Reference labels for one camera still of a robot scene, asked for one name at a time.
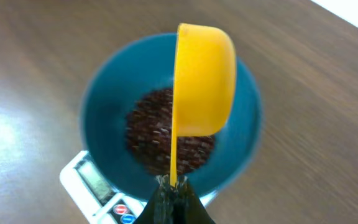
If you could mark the white digital kitchen scale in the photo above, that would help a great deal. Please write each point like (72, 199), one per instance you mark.
(115, 192)

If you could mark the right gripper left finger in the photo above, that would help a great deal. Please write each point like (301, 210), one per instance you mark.
(159, 208)

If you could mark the teal plastic bowl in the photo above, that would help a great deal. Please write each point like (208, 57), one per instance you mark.
(134, 70)

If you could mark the beans in teal bowl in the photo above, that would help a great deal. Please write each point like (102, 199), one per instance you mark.
(148, 137)

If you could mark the yellow measuring scoop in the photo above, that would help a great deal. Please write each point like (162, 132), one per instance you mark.
(203, 85)

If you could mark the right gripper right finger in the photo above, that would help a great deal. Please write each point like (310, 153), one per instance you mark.
(187, 207)

